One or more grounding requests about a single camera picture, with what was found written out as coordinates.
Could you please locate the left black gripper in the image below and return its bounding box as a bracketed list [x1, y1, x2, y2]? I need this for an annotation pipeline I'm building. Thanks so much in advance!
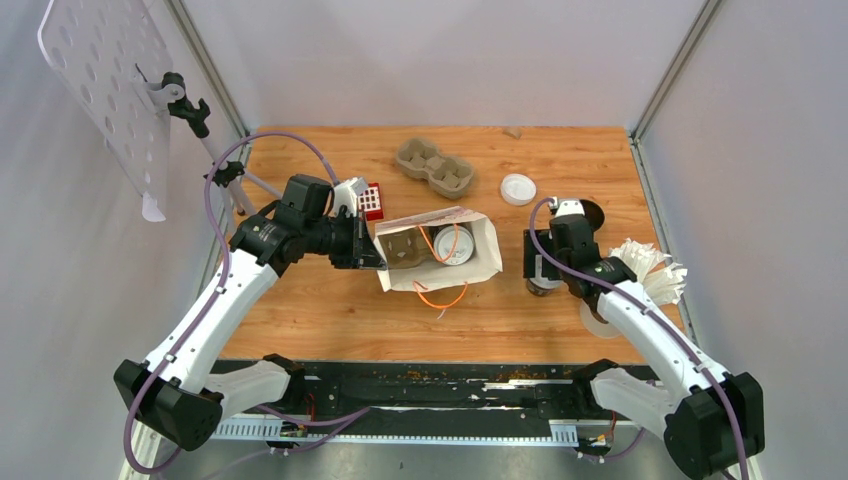
[305, 209, 389, 270]

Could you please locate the white plastic cup lid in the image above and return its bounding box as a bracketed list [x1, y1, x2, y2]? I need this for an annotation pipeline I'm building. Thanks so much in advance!
[529, 276, 563, 290]

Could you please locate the dark brown plastic cup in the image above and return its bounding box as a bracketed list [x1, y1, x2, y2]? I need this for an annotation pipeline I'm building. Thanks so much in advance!
[525, 279, 555, 297]

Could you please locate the white paper bakery bag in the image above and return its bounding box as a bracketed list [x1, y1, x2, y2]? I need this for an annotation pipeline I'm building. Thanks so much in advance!
[374, 206, 503, 311]

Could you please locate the single cardboard carrier tray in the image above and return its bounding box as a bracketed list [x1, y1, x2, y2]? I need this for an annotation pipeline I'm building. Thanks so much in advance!
[380, 228, 433, 270]

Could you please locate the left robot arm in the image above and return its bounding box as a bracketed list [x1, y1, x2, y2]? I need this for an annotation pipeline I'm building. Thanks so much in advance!
[114, 174, 387, 451]

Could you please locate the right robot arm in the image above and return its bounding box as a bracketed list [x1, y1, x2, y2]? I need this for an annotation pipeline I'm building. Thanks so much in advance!
[524, 211, 765, 479]

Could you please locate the red toy block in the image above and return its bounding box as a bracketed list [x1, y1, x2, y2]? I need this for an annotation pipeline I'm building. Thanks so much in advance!
[358, 182, 384, 221]

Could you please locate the stack of white lids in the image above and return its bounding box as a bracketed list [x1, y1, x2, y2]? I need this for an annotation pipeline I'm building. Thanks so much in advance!
[500, 173, 537, 206]

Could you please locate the white straw holder cup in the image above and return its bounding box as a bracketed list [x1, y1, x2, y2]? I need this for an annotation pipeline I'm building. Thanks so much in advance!
[579, 302, 621, 339]

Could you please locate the wrapped white straws bundle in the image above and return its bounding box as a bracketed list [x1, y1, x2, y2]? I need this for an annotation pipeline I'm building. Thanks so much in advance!
[608, 238, 688, 306]

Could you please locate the cardboard cup carrier tray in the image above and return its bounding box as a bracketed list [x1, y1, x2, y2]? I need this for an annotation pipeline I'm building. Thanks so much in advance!
[395, 137, 475, 200]

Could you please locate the tripod stand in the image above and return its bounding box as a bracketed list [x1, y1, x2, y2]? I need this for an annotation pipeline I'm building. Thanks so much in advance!
[132, 64, 282, 231]

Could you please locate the perforated white panel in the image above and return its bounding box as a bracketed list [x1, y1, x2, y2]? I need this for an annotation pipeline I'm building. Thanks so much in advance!
[38, 0, 185, 222]

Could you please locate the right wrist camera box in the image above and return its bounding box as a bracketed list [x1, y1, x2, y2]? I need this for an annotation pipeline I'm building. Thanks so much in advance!
[550, 197, 586, 218]

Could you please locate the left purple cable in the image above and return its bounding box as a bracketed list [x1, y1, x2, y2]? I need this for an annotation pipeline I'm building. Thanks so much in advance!
[122, 132, 340, 476]

